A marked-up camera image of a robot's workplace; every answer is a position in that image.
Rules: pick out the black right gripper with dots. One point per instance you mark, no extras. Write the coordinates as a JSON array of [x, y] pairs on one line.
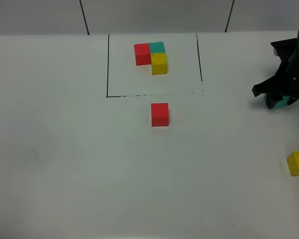
[[285, 82]]

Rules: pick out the teal template block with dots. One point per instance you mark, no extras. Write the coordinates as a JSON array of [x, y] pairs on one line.
[[156, 47]]

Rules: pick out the yellow template block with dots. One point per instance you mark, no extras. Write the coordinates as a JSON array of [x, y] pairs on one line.
[[158, 63]]

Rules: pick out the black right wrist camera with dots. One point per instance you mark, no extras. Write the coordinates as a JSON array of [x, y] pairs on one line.
[[284, 48]]

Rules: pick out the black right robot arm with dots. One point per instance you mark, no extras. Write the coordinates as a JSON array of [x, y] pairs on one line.
[[282, 89]]

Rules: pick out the red template block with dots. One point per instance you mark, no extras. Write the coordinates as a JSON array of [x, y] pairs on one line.
[[142, 54]]

